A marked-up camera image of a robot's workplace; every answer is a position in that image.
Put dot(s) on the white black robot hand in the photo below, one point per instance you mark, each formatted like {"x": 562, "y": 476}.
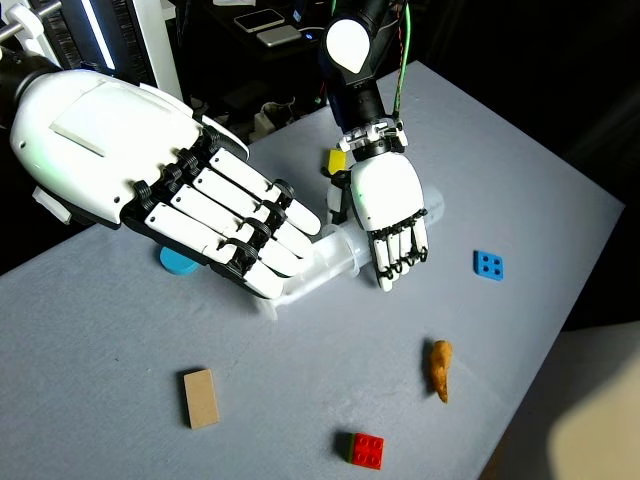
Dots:
{"x": 385, "y": 190}
{"x": 100, "y": 145}

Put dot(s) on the large clear plastic syringe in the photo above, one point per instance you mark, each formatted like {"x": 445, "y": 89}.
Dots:
{"x": 340, "y": 252}

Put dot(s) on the yellow block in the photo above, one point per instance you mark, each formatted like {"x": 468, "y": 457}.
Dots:
{"x": 337, "y": 161}

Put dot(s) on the black panel with light strip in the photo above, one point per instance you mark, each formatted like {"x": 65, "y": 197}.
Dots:
{"x": 95, "y": 35}

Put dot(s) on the blue square four-hole block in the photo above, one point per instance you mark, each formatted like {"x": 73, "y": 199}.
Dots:
{"x": 488, "y": 266}

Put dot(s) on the blue round block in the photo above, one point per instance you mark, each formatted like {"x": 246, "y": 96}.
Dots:
{"x": 175, "y": 264}

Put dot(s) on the brown toy fried chicken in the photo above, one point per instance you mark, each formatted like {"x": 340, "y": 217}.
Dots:
{"x": 441, "y": 365}

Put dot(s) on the silver flat box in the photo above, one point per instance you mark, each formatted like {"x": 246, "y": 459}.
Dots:
{"x": 279, "y": 36}

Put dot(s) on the white phone with black screen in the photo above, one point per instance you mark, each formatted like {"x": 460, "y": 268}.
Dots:
{"x": 259, "y": 20}

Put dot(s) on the grey table cloth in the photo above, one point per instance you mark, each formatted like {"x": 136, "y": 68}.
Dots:
{"x": 300, "y": 375}

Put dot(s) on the red green toy brick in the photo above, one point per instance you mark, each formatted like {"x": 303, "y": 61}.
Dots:
{"x": 367, "y": 450}

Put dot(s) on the tan wooden rectangular block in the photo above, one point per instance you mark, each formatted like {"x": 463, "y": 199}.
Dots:
{"x": 201, "y": 399}

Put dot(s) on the white upright post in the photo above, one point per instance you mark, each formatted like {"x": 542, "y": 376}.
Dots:
{"x": 160, "y": 50}

